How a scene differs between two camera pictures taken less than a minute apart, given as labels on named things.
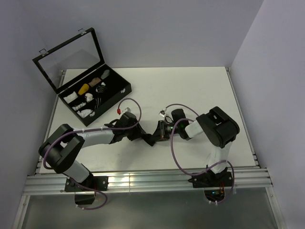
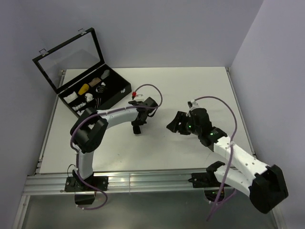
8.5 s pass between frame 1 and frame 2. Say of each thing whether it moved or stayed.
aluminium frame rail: stayed
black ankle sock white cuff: moved
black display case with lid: stayed
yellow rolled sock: stayed
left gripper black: moved
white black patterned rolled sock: stayed
